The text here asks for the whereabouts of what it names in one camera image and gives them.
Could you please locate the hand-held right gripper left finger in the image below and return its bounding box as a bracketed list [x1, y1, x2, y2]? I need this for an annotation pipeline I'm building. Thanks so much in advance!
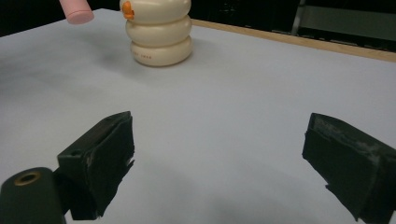
[54, 110, 135, 221]

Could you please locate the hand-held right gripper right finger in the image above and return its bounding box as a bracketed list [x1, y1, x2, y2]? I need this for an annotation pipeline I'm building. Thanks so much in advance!
[302, 112, 396, 224]

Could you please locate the cream ribbed holder cup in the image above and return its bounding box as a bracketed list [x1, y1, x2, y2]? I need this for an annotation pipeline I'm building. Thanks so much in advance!
[119, 0, 193, 68]

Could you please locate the pink hairbrush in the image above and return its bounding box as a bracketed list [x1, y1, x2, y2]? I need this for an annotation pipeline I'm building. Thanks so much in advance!
[58, 0, 95, 25]

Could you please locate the wooden table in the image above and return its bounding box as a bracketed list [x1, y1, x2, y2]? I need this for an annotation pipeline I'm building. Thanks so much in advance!
[191, 18, 396, 63]

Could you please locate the white table mat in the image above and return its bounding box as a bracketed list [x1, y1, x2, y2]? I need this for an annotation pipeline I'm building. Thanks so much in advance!
[0, 7, 396, 224]

